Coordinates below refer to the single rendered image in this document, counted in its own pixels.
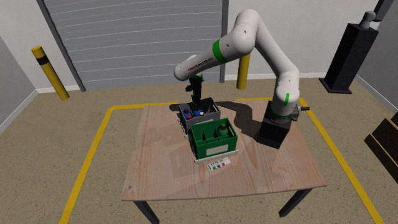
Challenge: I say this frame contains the green crate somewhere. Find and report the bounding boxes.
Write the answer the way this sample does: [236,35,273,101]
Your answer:
[190,119,236,160]

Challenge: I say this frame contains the white paper pick list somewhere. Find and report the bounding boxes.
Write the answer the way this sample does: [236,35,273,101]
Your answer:
[207,157,231,171]

